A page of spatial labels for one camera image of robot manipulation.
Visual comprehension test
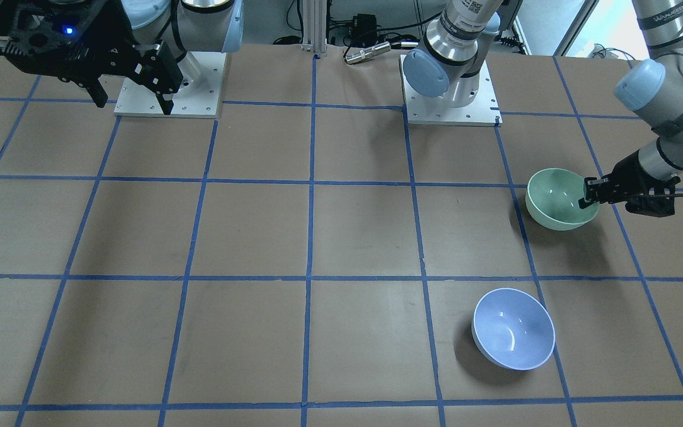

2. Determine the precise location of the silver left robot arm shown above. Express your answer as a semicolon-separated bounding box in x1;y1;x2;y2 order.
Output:
401;1;683;217

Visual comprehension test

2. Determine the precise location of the blue bowl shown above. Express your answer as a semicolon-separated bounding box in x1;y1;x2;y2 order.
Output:
471;288;556;371

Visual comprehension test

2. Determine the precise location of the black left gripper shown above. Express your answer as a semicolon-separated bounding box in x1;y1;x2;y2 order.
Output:
578;151;681;217

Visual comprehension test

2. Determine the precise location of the silver metal cylinder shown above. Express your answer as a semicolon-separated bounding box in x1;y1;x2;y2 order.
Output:
343;42;391;65

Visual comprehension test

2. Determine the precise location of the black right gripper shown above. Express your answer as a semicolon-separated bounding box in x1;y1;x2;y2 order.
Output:
0;1;183;116

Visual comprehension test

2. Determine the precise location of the green bowl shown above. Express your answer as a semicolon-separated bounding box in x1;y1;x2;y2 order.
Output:
524;168;599;231

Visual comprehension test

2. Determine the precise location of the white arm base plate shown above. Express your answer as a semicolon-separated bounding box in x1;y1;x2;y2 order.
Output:
400;62;503;127
114;52;229;119

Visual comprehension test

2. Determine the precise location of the aluminium frame post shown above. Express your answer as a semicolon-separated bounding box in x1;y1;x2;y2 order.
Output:
298;0;328;59

